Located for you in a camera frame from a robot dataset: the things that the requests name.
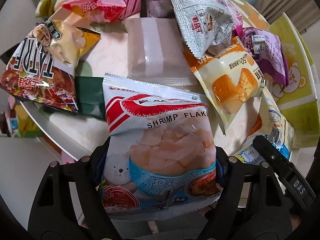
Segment cream blue snack bag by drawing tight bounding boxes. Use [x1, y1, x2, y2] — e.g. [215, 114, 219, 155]
[234, 87, 295, 165]

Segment grey rice roll bag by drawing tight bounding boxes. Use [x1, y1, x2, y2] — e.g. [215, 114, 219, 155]
[171, 0, 233, 59]

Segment dark anime snack bag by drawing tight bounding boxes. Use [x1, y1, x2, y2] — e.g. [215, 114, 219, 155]
[140, 0, 174, 18]

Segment green cardboard box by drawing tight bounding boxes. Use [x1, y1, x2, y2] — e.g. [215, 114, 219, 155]
[230, 0, 319, 148]

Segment translucent white plastic packet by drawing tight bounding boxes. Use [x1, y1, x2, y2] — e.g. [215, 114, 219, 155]
[124, 17, 197, 86]

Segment cream cake snack bag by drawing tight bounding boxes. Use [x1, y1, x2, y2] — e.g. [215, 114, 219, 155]
[183, 36, 265, 134]

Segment pink striped snack bag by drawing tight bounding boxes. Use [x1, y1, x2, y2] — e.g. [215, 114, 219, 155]
[62, 0, 141, 23]

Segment beige right curtain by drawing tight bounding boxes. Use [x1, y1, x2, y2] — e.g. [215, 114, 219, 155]
[254, 0, 319, 34]

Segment pink purple snack bag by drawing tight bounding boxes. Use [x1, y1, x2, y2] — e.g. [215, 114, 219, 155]
[215, 0, 243, 36]

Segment dark green packet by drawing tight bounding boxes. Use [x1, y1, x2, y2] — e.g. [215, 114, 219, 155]
[42, 76, 106, 121]

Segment red yellow chips bag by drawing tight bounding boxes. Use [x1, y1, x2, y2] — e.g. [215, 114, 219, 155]
[1, 20, 100, 115]

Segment shrimp flakes snack bag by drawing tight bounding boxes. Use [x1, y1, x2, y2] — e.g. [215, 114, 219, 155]
[100, 74, 220, 214]

